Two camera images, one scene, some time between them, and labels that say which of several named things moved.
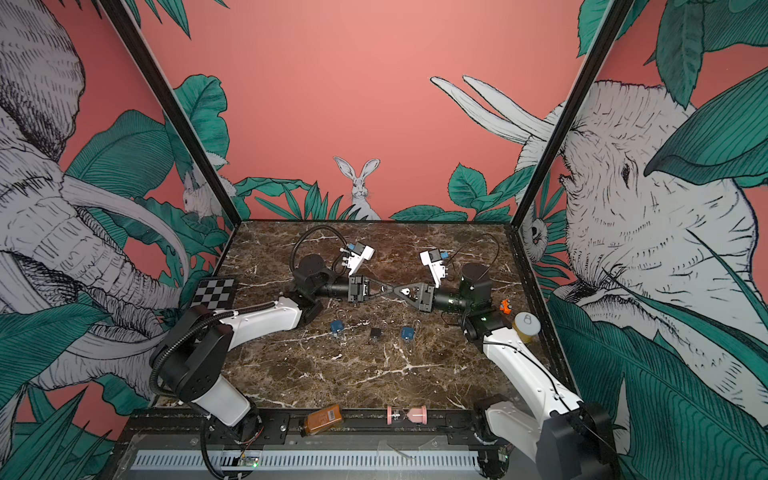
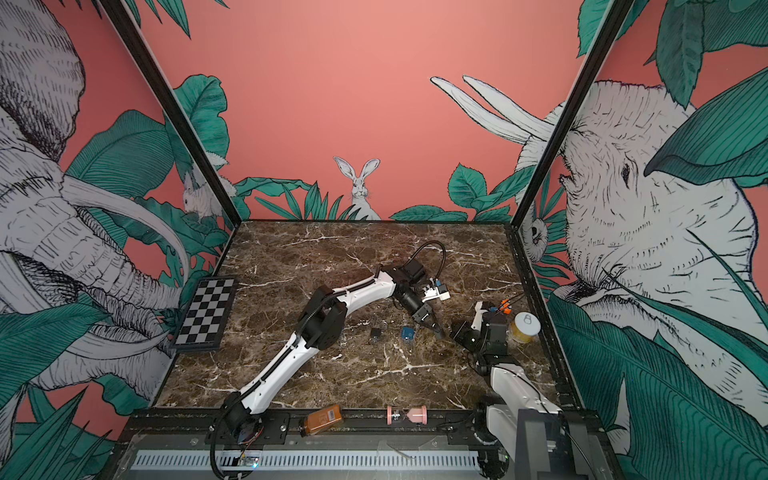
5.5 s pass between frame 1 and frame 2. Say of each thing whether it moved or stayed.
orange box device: stayed
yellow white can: stayed
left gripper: moved
